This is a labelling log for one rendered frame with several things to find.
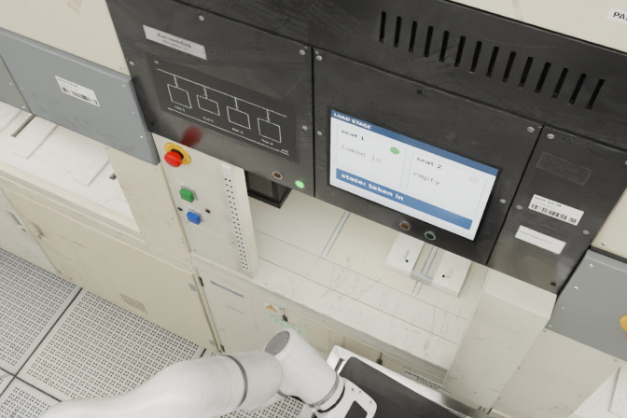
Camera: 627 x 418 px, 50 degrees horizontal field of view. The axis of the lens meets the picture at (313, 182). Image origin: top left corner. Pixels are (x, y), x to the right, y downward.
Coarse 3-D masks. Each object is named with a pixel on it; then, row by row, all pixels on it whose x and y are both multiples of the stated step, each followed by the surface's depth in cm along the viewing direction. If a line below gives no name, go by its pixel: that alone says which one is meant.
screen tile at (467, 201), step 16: (416, 160) 108; (432, 160) 107; (448, 176) 108; (464, 176) 106; (480, 176) 104; (416, 192) 115; (432, 192) 113; (448, 192) 111; (464, 192) 109; (480, 192) 107; (464, 208) 112
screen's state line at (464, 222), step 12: (336, 168) 121; (348, 180) 122; (360, 180) 120; (372, 192) 121; (384, 192) 119; (396, 192) 118; (408, 204) 119; (420, 204) 117; (432, 204) 116; (444, 216) 117; (456, 216) 115; (468, 228) 116
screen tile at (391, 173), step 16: (352, 144) 113; (368, 144) 111; (384, 144) 109; (336, 160) 119; (352, 160) 117; (368, 160) 114; (384, 160) 112; (400, 160) 110; (384, 176) 116; (400, 176) 114
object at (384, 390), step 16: (352, 368) 147; (368, 368) 147; (368, 384) 145; (384, 384) 145; (400, 384) 145; (384, 400) 143; (400, 400) 143; (416, 400) 143; (384, 416) 141; (400, 416) 141; (416, 416) 141; (432, 416) 141; (448, 416) 141
